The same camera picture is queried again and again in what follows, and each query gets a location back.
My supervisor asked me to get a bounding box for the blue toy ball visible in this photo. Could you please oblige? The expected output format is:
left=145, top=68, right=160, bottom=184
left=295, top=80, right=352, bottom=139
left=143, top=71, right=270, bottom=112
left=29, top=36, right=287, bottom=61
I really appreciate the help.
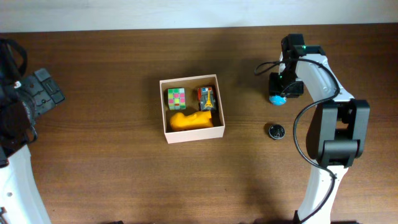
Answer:
left=269, top=95, right=287, bottom=106

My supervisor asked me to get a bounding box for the black round disc toy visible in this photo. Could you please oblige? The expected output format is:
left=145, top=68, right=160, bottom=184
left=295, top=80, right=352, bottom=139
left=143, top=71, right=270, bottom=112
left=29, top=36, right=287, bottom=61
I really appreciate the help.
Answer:
left=268, top=124, right=285, bottom=140

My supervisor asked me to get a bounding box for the grey red toy truck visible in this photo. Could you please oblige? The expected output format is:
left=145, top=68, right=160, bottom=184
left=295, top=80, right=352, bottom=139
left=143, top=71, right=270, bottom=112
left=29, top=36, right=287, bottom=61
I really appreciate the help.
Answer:
left=197, top=86, right=217, bottom=111

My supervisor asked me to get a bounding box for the pastel puzzle cube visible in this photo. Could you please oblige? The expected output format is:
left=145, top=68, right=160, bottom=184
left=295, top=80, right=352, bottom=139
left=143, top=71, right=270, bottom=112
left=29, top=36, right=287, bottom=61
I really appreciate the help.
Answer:
left=167, top=88, right=187, bottom=110

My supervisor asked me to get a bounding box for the orange toy hippo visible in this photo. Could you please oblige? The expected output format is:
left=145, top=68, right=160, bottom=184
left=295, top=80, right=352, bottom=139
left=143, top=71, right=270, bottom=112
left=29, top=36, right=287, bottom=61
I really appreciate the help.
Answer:
left=170, top=111, right=213, bottom=131

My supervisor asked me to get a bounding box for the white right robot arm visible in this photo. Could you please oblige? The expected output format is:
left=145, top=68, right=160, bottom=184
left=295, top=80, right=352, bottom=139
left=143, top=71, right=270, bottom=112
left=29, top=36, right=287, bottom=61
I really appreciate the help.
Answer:
left=269, top=34, right=370, bottom=223

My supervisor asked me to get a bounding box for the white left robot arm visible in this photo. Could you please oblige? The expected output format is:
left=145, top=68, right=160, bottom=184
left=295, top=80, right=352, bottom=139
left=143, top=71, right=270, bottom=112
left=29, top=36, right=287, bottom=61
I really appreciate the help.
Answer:
left=1, top=39, right=65, bottom=223

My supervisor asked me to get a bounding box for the open white cardboard box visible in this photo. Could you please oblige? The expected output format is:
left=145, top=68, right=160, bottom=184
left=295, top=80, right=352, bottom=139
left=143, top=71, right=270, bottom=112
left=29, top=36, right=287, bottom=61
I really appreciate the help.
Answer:
left=159, top=74, right=226, bottom=144

